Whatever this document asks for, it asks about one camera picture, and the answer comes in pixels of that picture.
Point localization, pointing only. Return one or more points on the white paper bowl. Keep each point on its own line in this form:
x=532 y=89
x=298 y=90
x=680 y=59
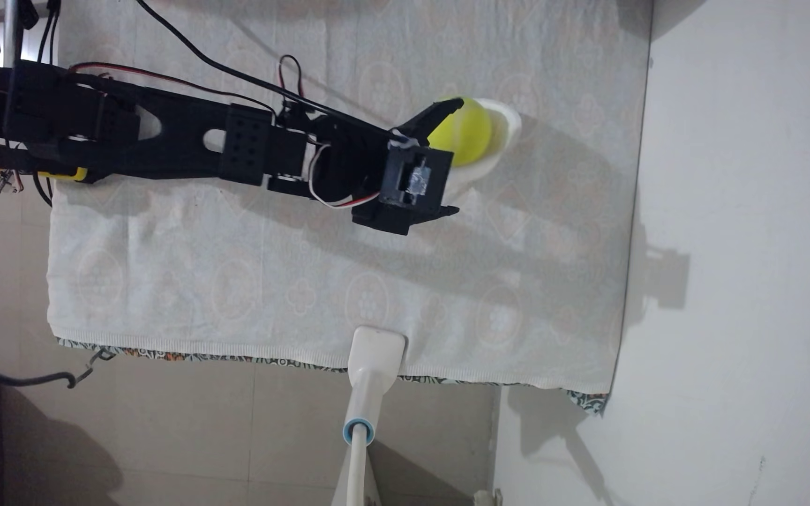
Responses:
x=507 y=133

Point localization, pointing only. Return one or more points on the metal pole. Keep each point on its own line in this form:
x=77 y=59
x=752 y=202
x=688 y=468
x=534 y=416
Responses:
x=11 y=28

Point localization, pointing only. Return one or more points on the yellow tennis ball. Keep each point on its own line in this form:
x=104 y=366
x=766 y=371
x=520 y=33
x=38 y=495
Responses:
x=468 y=133

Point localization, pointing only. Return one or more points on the white patterned cloth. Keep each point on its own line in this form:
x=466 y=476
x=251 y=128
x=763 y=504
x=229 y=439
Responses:
x=271 y=281

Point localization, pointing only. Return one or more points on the white gooseneck clamp holder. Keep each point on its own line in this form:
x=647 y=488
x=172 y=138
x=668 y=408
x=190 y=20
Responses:
x=375 y=358

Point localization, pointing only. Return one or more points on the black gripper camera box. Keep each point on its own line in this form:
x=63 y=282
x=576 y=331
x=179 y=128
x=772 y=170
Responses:
x=415 y=176

